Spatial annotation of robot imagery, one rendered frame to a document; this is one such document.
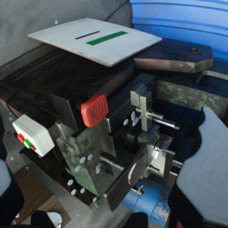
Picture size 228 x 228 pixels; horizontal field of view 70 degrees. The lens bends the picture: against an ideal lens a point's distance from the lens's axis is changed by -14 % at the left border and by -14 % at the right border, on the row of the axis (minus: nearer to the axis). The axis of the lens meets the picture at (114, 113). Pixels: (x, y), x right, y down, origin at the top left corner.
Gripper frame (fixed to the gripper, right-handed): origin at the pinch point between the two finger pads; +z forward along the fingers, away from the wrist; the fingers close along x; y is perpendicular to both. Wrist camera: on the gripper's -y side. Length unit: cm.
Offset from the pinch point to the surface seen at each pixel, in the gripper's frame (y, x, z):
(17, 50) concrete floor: 13, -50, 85
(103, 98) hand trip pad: 13.3, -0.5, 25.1
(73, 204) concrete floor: 168, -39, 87
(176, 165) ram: 40, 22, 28
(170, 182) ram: 47, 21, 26
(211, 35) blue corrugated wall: 10, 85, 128
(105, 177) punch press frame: 58, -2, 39
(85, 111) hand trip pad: 13.9, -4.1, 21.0
